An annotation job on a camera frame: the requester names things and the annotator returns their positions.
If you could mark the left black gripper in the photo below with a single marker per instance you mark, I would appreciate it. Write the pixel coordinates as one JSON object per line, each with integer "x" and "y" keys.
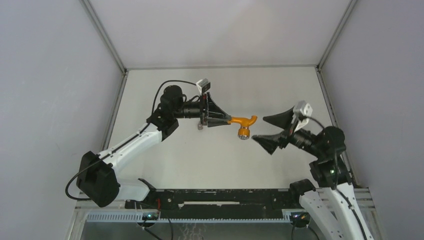
{"x": 212, "y": 110}

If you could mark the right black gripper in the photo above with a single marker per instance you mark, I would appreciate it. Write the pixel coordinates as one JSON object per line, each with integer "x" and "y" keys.
{"x": 269, "y": 142}

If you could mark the silver metal faucet fitting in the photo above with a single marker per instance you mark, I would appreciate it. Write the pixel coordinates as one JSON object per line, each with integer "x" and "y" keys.
{"x": 200, "y": 126}

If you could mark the orange faucet body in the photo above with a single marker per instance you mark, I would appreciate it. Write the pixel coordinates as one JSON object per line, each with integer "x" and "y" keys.
{"x": 244, "y": 123}

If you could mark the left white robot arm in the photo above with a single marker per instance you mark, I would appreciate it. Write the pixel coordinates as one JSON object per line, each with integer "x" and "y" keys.
{"x": 99, "y": 171}

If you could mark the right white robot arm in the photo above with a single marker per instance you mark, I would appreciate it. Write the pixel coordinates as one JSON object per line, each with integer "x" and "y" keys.
{"x": 344, "y": 221}

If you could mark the right green circuit board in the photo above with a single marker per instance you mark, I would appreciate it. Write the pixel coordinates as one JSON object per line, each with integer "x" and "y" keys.
{"x": 304, "y": 217}

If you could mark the green circuit board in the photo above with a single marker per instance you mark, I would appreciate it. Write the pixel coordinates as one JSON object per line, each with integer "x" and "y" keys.
{"x": 304, "y": 217}
{"x": 150, "y": 217}

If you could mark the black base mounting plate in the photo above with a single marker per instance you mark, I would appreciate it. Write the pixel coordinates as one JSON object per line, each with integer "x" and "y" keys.
{"x": 212, "y": 211}

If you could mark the left green circuit board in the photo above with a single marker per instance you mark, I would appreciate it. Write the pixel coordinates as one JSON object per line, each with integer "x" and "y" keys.
{"x": 150, "y": 217}

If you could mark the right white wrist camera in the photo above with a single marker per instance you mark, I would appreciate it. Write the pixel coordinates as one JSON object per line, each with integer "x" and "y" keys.
{"x": 301, "y": 113}

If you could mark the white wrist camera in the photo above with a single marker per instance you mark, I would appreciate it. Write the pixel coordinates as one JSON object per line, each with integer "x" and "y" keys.
{"x": 301, "y": 113}
{"x": 203, "y": 85}

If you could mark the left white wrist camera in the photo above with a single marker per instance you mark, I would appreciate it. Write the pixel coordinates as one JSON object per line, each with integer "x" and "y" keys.
{"x": 203, "y": 85}

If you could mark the white slotted cable duct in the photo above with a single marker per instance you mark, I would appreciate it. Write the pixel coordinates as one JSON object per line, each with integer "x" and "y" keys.
{"x": 132, "y": 217}

